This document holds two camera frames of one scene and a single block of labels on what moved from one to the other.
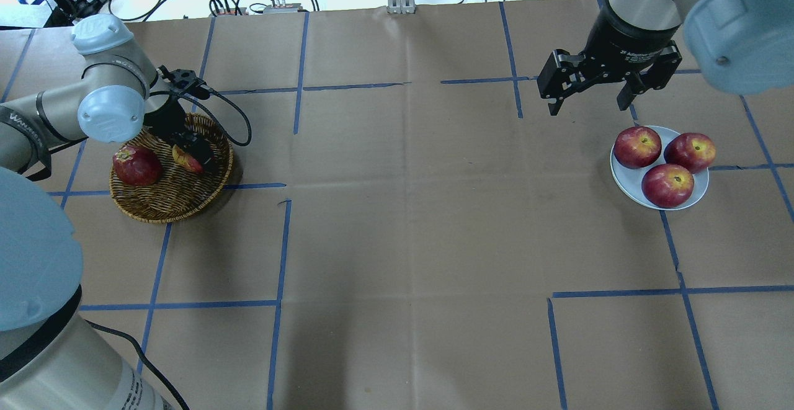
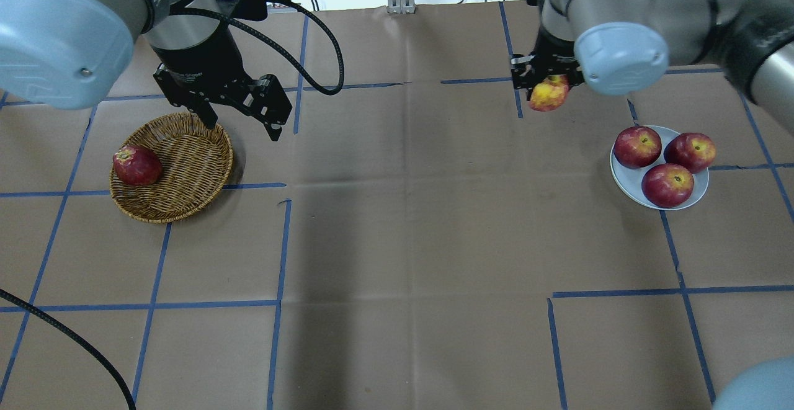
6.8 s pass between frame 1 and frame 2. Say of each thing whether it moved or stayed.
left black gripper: moved
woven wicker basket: stayed
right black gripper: moved
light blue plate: stayed
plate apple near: stayed
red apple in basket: stayed
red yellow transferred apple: moved
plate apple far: stayed
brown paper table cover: stayed
